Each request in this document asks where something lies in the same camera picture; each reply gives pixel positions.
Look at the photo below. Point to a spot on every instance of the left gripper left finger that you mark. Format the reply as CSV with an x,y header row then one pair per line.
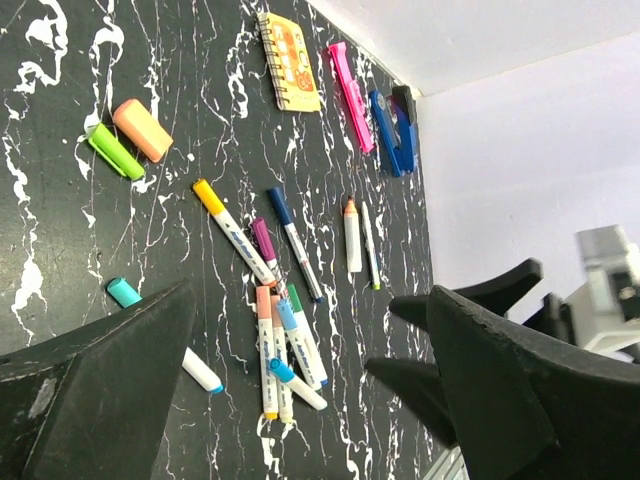
x,y
93,403

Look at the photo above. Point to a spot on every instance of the dark blue cap marker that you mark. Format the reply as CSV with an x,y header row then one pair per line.
x,y
286,218

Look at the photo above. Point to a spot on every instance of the blue stapler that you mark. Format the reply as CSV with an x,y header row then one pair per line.
x,y
396,117

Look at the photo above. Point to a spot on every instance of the pink utility knife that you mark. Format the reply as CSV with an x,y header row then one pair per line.
x,y
353,95

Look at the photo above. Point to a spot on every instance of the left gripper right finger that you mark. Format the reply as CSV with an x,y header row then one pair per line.
x,y
527,406

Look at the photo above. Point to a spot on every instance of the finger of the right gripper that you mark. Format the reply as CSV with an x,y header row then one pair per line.
x,y
419,387
497,295

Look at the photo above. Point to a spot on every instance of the yellow cap white marker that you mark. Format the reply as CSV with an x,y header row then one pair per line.
x,y
233,232

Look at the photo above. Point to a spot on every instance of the orange highlighter marker body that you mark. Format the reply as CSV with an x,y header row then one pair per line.
x,y
352,237

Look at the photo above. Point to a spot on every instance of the orange spiral notebook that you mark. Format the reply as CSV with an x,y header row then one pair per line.
x,y
289,64

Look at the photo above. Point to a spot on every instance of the light blue cap marker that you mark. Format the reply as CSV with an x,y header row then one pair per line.
x,y
297,341

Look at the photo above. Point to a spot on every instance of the orange highlighter cap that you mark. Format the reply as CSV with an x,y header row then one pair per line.
x,y
145,131

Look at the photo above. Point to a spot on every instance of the pink cap white marker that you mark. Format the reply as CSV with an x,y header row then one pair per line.
x,y
265,345

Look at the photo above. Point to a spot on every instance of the purple cap marker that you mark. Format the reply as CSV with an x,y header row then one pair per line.
x,y
268,253

